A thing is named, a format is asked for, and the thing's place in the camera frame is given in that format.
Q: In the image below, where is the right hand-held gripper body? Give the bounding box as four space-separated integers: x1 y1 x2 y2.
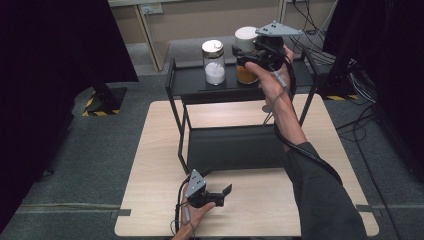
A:
252 20 303 72

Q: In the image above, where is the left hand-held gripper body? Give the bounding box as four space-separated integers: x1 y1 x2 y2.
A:
184 168 216 209

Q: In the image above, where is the white-lidded jar with orange powder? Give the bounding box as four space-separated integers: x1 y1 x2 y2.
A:
234 25 268 85

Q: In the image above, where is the glass jar with white powder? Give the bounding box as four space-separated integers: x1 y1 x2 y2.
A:
200 39 227 86

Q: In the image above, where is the black metal rack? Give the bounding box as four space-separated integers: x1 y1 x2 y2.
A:
165 49 318 175

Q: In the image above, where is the person's left hand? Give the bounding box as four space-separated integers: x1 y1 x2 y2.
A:
173 191 218 236

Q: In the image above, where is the person's right hand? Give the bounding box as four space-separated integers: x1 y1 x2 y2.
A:
244 44 297 109

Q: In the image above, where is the grey floor tape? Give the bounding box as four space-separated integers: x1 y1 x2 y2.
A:
355 203 382 215
109 208 132 220

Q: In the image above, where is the striped stand base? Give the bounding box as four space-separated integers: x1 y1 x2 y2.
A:
324 94 360 101
81 86 128 118

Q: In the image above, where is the black curtain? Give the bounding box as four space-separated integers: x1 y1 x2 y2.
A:
0 0 140 234
321 0 424 183

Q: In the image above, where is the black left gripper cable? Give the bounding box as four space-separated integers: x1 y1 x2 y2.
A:
173 174 193 234

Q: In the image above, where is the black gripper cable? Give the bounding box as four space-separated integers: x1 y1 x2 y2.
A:
271 49 344 186
173 174 193 234

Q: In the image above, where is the grey left gripper cable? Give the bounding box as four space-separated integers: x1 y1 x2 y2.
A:
169 204 194 236

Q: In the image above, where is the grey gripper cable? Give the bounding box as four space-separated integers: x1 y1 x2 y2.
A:
169 204 194 236
262 69 290 127

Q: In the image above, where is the grey right gripper cable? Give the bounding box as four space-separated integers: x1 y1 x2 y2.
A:
262 69 290 127

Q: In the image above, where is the white frame post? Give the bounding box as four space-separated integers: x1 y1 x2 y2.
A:
277 0 288 25
134 4 165 72

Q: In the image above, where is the black wall cable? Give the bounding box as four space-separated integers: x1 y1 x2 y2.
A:
293 1 323 36

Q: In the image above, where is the white wall cable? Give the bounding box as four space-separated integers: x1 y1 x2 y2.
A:
318 0 340 34

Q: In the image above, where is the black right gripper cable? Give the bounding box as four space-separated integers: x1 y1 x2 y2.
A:
271 49 344 186

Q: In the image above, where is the wall power outlet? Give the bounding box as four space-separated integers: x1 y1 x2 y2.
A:
139 3 165 16

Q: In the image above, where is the black floor cable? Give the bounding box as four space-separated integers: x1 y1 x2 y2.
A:
334 111 378 144
351 103 405 240

